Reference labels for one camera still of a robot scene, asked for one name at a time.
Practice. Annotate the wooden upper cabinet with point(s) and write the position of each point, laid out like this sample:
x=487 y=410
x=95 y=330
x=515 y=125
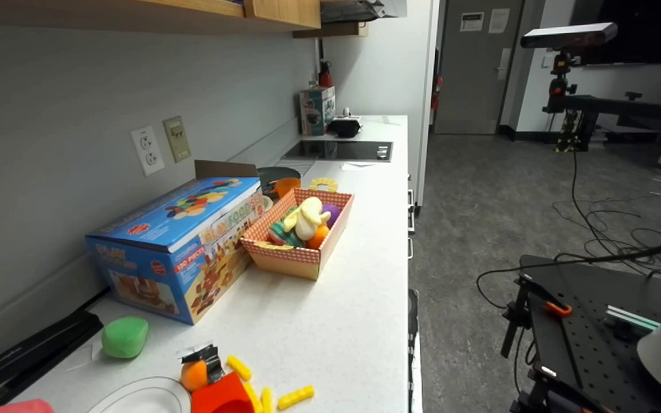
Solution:
x=195 y=13

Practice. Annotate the purple toy vegetable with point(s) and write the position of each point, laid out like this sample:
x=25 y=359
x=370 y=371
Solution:
x=331 y=213

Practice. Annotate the pale yellow toy food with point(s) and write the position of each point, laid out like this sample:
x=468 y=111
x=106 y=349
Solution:
x=308 y=217

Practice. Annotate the orange toy fruit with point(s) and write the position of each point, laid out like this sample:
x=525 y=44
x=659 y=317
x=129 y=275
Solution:
x=318 y=237

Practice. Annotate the orange toy food piece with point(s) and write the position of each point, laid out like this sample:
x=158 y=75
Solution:
x=285 y=187

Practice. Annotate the green toy vegetable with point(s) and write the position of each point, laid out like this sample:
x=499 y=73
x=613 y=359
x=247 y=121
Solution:
x=284 y=234

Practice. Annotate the black induction cooktop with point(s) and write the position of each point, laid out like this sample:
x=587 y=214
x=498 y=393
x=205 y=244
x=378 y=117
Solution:
x=339 y=150

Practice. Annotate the red patterned cardboard tray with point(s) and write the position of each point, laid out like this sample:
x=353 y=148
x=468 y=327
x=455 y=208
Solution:
x=296 y=257

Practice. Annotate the grey round dish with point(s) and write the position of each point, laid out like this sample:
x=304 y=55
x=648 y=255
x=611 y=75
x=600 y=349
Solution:
x=277 y=172

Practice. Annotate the black pot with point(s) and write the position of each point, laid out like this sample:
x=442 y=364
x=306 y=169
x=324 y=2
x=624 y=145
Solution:
x=345 y=127

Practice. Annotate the green and white carton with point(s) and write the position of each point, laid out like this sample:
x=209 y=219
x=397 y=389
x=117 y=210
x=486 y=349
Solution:
x=318 y=111

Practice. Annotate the brown cardboard flap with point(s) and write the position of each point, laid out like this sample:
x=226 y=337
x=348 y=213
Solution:
x=223 y=169

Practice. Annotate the red bottle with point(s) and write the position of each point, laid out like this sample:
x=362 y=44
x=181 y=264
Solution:
x=324 y=75

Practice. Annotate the red fire extinguisher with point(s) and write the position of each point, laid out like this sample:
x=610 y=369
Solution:
x=437 y=93

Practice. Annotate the blue toy box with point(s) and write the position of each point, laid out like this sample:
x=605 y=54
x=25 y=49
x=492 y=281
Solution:
x=170 y=244

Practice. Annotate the yellow toy fry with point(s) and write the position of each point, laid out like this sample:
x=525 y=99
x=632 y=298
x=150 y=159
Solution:
x=239 y=369
x=268 y=401
x=297 y=397

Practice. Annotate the grey door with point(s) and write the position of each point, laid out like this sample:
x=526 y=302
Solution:
x=471 y=77

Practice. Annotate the range hood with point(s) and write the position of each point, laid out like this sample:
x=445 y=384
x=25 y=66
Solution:
x=345 y=15

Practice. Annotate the orange and black toy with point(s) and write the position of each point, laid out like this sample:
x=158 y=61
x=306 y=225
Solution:
x=197 y=371

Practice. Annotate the red toy fries container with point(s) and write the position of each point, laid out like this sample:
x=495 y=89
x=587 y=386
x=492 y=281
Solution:
x=219 y=396

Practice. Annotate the white paper notice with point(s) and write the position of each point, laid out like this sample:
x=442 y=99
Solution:
x=471 y=21
x=499 y=21

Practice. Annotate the orange clamp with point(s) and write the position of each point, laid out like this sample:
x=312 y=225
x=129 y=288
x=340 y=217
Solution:
x=558 y=309

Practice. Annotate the clear round plate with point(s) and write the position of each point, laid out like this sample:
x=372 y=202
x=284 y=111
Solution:
x=127 y=401

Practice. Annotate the black breadboard robot table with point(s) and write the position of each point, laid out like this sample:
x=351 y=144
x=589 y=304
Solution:
x=599 y=351

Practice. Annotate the black desk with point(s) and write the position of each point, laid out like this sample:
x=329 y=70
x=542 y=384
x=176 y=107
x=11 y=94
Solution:
x=638 y=111

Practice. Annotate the teal and white strip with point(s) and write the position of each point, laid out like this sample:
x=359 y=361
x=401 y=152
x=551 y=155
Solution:
x=632 y=317

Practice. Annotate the black stapler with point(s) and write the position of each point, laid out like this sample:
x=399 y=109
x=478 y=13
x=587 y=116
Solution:
x=33 y=359

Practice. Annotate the pink toy piece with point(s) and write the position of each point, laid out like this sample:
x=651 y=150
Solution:
x=22 y=408

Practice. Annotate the beige switch plate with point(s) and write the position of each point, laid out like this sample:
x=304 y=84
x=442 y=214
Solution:
x=178 y=138

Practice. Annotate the white wall outlet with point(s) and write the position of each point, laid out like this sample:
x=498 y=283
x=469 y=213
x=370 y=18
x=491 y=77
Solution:
x=148 y=150

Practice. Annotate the black camera tripod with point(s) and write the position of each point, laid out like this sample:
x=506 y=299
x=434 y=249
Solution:
x=564 y=99

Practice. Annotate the black stereo camera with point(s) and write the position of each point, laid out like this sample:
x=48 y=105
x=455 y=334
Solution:
x=571 y=35

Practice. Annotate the black wall screen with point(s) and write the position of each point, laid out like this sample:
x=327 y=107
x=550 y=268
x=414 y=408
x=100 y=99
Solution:
x=643 y=31

